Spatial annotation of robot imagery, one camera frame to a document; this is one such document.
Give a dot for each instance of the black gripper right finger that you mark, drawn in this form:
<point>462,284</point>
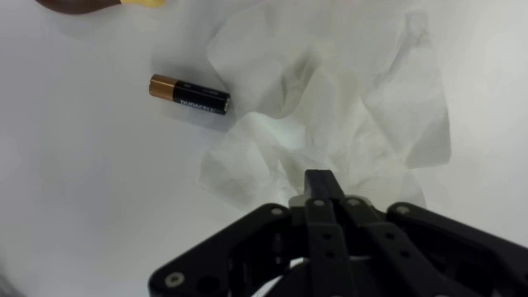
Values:
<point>419,249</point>

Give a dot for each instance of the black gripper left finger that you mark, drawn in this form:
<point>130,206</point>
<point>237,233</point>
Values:
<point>302,248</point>

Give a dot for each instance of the white tissue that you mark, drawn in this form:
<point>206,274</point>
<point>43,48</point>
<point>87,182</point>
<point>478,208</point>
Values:
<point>348,86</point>

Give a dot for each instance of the black and copper battery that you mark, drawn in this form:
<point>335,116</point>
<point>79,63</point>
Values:
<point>188,94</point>

